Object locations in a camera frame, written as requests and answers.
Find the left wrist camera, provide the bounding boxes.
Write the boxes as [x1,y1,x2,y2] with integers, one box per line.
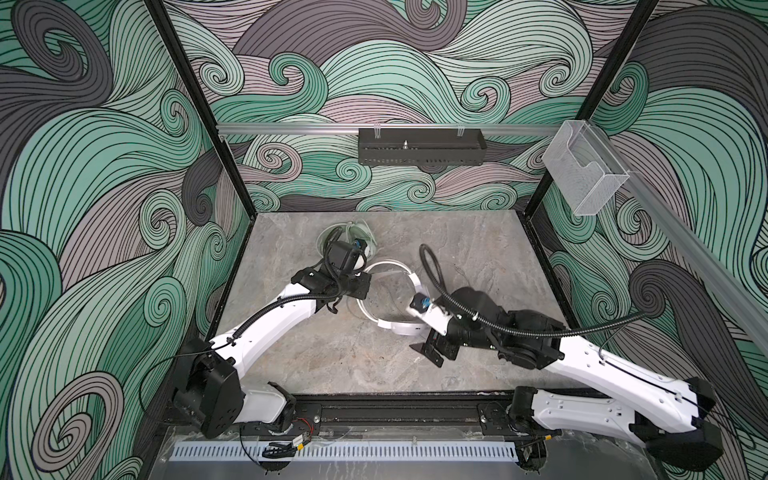
[350,238,368,270]

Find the mint green headphones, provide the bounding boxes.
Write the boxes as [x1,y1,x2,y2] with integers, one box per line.
[316,220,378,258]

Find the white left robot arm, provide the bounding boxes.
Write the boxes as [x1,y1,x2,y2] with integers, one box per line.
[171,238,371,439]

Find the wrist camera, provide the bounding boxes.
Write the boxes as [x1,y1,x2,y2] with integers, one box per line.
[406,293,452,336]
[350,238,368,270]

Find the black frame post right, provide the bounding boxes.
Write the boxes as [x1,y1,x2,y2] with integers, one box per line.
[521,0,659,221]

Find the aluminium wall rail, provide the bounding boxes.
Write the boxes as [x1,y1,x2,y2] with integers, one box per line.
[216,122,560,137]

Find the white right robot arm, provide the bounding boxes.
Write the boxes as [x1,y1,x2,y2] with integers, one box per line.
[407,287,724,472]

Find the black frame post left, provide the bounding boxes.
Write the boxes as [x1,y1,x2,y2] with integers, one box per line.
[144,0,257,222]

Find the black perforated wall tray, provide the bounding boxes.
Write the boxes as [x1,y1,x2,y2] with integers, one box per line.
[357,129,488,168]

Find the black frame post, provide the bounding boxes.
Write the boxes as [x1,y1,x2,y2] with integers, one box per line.
[521,0,659,221]
[144,0,257,222]

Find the white slotted cable duct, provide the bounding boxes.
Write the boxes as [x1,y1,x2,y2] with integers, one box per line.
[169,440,518,463]

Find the white headphones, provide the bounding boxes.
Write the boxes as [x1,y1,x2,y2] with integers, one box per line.
[355,259,430,338]

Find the clear plastic wall bin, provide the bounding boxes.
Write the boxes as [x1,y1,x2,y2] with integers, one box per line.
[542,120,629,217]

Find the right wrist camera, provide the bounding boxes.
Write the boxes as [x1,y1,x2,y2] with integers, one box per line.
[406,293,452,336]

